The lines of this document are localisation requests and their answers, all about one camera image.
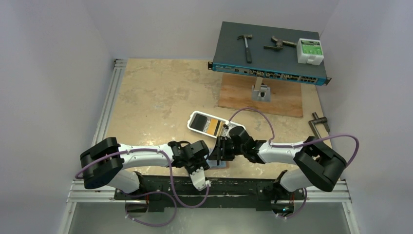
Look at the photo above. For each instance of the plywood board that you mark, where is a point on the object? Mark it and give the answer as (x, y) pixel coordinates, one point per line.
(286, 99)

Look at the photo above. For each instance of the tan leather card holder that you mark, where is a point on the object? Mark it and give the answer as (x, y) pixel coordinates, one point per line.
(214, 164)

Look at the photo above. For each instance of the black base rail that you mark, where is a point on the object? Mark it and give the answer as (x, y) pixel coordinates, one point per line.
(155, 192)

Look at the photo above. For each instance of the blue network switch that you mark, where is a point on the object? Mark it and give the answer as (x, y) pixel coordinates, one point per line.
(279, 65)

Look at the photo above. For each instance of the grey metal stand bracket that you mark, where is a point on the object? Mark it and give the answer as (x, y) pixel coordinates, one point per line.
(260, 91)

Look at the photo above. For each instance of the aluminium frame rails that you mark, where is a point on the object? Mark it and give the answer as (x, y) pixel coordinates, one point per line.
(105, 194)

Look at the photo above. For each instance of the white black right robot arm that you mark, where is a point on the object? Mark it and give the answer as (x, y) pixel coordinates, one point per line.
(318, 164)

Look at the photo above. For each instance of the metal crank handle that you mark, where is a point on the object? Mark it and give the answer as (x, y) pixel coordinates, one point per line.
(318, 121)

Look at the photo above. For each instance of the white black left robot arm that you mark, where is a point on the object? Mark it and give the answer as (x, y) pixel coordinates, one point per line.
(106, 163)

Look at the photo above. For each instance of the gold magnetic stripe card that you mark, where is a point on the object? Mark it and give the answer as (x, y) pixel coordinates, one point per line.
(214, 127)

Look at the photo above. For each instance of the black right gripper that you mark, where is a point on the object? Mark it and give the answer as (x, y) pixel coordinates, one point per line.
(220, 148)

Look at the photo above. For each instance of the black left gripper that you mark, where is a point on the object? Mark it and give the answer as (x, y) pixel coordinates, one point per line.
(201, 163)

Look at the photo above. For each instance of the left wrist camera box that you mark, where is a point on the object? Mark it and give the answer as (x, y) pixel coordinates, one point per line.
(199, 180)

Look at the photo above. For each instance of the small hammer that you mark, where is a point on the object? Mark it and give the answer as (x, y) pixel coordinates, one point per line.
(248, 54)

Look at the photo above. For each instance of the white plastic basket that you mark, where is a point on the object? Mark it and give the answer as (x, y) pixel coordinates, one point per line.
(224, 132)

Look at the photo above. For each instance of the white green electrical box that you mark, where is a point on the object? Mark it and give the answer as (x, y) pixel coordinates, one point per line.
(309, 51)

